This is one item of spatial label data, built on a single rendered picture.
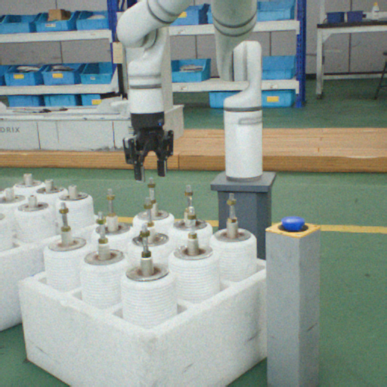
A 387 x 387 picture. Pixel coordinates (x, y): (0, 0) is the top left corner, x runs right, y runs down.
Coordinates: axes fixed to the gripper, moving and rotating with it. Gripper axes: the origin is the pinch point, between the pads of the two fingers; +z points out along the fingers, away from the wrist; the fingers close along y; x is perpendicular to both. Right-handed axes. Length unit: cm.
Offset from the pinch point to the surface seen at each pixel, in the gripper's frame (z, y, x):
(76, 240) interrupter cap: 9.8, -21.4, 0.8
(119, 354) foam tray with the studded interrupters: 22.3, -32.0, -22.9
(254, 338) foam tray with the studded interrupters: 28.9, -4.3, -30.9
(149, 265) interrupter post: 8.4, -24.7, -23.8
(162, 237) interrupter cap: 9.8, -10.2, -12.6
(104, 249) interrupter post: 8.0, -24.5, -11.9
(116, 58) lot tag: -22, 114, 139
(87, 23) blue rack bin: -51, 290, 379
